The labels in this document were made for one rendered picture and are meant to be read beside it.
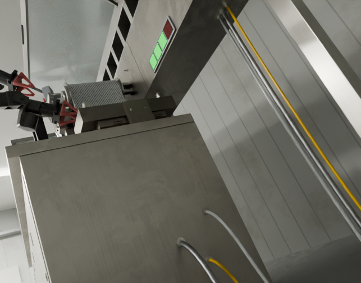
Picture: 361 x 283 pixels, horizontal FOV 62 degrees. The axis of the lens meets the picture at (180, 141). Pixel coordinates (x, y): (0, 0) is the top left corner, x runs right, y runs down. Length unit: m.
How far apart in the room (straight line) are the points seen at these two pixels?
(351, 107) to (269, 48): 2.21
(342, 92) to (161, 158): 0.59
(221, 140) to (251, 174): 0.51
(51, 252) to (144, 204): 0.29
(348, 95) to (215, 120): 2.52
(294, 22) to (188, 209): 0.66
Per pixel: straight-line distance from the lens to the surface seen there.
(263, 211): 3.14
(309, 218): 2.95
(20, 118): 1.32
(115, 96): 1.46
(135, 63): 1.51
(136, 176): 1.00
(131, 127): 1.08
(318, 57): 0.95
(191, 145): 1.13
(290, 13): 1.01
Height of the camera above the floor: 0.44
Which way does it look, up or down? 18 degrees up
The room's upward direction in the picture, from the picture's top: 24 degrees counter-clockwise
